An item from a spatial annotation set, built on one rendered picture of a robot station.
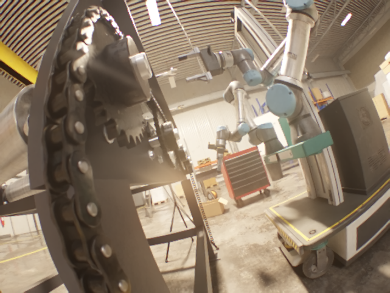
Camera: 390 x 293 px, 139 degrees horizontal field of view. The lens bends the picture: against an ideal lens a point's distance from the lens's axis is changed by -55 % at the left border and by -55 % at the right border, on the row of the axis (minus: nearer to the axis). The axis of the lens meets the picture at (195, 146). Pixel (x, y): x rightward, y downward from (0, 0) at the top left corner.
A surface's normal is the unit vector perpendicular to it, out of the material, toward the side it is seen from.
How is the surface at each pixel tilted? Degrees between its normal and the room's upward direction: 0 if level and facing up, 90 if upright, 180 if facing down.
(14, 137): 132
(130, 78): 146
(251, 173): 90
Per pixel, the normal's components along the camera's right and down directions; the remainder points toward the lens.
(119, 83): 0.23, 0.66
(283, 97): -0.79, 0.23
